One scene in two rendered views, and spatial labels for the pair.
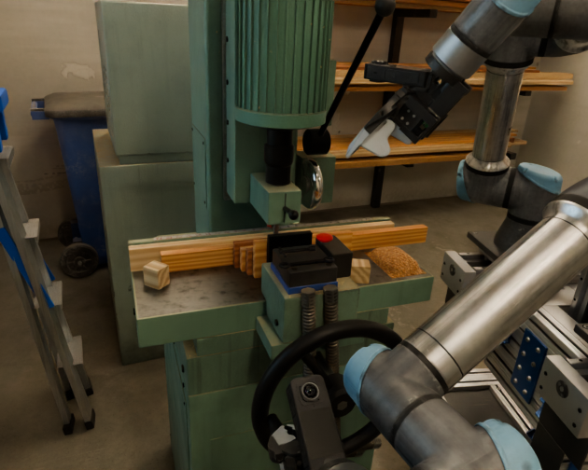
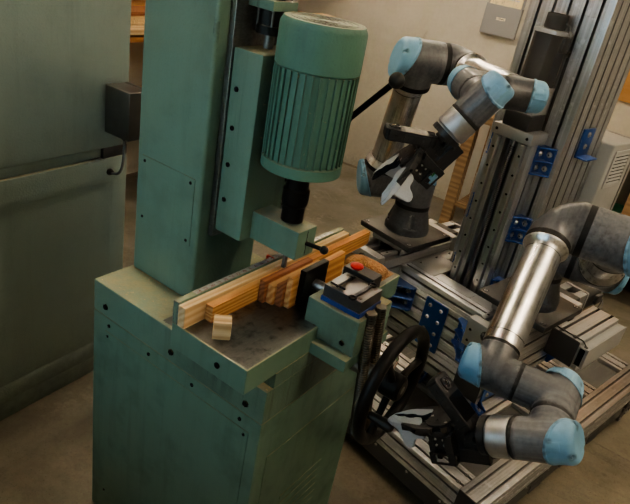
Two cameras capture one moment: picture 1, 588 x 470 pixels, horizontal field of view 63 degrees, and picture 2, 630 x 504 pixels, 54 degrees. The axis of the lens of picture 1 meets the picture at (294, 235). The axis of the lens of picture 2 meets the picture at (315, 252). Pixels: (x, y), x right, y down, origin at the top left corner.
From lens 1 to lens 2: 0.82 m
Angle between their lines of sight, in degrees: 34
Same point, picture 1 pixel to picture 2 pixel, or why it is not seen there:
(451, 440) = (549, 383)
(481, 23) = (481, 112)
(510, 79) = (414, 101)
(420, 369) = (511, 351)
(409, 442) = (526, 391)
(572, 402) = not seen: hidden behind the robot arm
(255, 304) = (312, 332)
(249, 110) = (297, 168)
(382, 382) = (495, 364)
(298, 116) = (335, 170)
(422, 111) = (434, 167)
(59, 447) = not seen: outside the picture
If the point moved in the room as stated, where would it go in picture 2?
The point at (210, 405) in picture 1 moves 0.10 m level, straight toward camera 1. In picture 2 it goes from (272, 427) to (302, 455)
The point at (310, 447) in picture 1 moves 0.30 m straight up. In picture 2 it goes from (462, 415) to (515, 271)
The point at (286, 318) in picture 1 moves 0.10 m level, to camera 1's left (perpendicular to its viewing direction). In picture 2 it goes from (357, 338) to (317, 347)
